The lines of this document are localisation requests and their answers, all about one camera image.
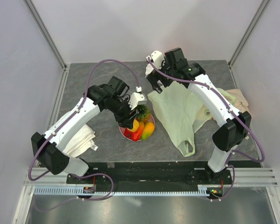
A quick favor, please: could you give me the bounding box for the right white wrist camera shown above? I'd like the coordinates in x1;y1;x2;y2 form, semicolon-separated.
146;50;164;69

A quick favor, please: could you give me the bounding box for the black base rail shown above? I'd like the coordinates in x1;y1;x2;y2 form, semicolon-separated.
67;161;232;186

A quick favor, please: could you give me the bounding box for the white red cartoon bag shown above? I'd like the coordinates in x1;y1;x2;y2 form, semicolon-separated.
145;64;154;78

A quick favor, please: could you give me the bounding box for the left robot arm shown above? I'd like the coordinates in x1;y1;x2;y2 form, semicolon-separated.
31;77;146;183

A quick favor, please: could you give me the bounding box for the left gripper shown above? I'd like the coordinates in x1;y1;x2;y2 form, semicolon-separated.
107;97;139;129

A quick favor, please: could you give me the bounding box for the slotted cable duct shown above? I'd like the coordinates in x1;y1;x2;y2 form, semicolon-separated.
34;186;209;196

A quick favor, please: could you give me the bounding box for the beige crumpled cloth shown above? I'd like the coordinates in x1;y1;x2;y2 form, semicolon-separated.
221;89;249;112

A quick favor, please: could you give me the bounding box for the fake pineapple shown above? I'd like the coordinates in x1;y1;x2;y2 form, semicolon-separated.
136;105;150;123

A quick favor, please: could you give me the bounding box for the fake red bell pepper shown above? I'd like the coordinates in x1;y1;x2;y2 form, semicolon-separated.
124;128;133;140

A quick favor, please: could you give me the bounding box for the pink plate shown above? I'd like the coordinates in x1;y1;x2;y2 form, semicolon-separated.
119;113;155;141

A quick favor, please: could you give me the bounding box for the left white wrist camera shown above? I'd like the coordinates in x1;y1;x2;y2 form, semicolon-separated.
128;86;147;110

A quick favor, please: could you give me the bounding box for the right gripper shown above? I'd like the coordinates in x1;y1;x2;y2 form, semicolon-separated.
147;57;176;93

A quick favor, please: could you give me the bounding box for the white folded towel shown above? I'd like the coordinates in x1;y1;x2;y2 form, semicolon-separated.
63;125;98;158

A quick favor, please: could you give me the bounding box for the small yellow fake fruit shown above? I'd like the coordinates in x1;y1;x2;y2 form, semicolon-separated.
128;119;139;132

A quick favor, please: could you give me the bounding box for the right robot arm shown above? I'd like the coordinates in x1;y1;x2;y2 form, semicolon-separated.
146;48;251;184

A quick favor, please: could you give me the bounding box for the green avocado print plastic bag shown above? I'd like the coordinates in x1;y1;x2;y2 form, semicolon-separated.
147;75;234;157

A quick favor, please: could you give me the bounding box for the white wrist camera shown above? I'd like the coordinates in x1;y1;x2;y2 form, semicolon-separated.
128;86;147;110
146;50;164;69

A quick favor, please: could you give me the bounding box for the fake red orange mango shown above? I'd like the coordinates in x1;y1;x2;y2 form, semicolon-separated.
132;121;145;141

